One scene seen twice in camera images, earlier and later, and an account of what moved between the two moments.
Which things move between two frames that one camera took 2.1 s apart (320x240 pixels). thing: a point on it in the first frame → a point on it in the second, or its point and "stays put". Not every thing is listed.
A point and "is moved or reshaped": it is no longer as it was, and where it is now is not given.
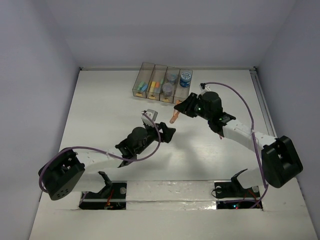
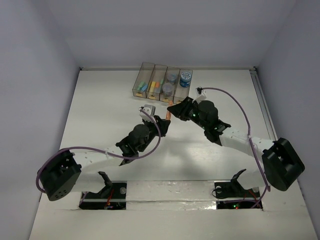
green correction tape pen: (141, 84) stays put
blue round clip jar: (185, 80) stays put
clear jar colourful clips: (172, 78) stays put
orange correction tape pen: (174, 116) is moved or reshaped
